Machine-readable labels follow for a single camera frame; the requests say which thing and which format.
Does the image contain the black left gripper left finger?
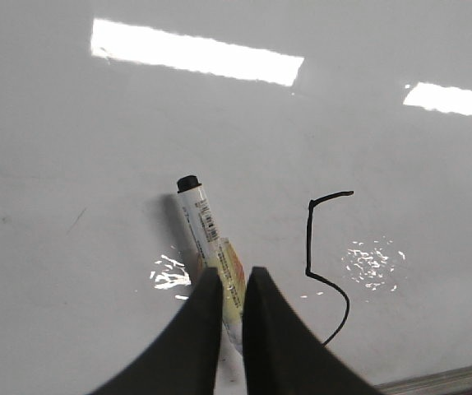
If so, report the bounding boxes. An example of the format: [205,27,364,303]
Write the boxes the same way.
[92,268,223,394]

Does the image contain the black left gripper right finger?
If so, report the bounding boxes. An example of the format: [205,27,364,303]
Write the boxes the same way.
[243,267,380,394]

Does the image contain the white whiteboard with aluminium frame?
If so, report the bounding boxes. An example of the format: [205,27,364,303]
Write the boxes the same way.
[0,1,472,394]

